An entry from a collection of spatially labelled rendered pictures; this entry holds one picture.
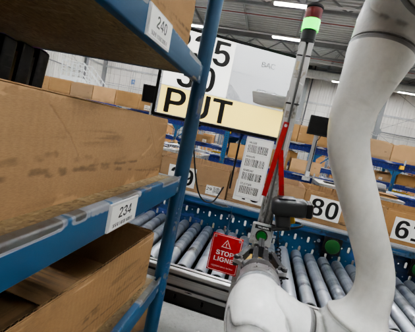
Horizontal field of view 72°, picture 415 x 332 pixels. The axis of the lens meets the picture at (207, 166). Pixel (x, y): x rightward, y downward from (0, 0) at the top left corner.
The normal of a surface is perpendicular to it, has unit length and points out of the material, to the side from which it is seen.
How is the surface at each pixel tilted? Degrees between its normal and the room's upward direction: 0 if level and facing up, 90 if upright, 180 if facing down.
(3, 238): 0
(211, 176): 90
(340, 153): 100
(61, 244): 90
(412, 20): 161
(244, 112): 86
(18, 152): 91
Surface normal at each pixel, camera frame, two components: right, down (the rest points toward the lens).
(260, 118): 0.15, 0.08
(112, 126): 0.96, 0.22
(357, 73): -0.72, -0.10
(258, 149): -0.20, 0.07
